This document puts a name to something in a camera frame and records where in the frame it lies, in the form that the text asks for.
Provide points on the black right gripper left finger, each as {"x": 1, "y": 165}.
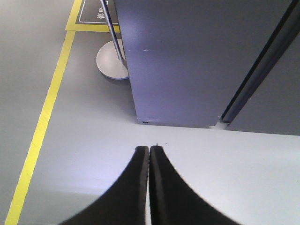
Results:
{"x": 124, "y": 202}

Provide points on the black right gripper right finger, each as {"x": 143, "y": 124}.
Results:
{"x": 172, "y": 201}

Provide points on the grey fridge door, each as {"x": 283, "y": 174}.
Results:
{"x": 187, "y": 58}

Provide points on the grey fridge body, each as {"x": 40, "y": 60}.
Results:
{"x": 268, "y": 100}

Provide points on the silver sign stand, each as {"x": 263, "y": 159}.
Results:
{"x": 109, "y": 59}

